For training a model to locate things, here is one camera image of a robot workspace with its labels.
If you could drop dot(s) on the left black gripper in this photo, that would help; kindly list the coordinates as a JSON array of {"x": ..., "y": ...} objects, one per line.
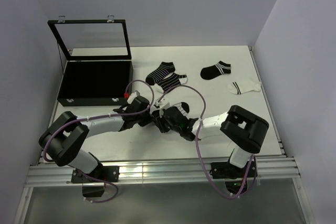
[{"x": 148, "y": 119}]

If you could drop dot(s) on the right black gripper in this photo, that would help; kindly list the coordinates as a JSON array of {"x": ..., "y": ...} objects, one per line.
[{"x": 159, "y": 118}]

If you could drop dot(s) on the white sock black thin stripes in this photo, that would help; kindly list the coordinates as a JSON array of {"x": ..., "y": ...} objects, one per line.
[{"x": 182, "y": 107}]

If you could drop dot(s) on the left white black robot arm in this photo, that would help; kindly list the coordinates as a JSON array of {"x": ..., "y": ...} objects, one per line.
[{"x": 63, "y": 140}]

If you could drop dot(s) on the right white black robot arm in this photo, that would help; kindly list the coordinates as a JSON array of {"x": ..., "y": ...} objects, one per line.
[{"x": 242, "y": 127}]

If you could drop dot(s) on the black white-striped sock white toe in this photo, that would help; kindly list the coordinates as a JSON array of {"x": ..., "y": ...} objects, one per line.
[{"x": 173, "y": 80}]

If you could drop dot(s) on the black sock with purple stripes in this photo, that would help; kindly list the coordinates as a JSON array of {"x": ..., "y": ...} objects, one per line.
[{"x": 161, "y": 72}]

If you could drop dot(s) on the black display case base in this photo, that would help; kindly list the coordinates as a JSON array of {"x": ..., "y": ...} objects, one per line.
[{"x": 95, "y": 83}]

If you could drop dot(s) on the black glass-panel case lid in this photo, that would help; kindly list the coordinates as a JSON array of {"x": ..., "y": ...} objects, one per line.
[{"x": 92, "y": 39}]

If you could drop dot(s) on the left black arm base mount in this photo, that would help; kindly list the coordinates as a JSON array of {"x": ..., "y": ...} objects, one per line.
[{"x": 94, "y": 184}]

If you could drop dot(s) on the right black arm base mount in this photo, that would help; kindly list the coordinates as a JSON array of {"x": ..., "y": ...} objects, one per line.
[{"x": 225, "y": 170}]

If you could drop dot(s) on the aluminium front frame rail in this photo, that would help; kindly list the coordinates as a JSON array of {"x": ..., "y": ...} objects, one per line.
[{"x": 147, "y": 172}]

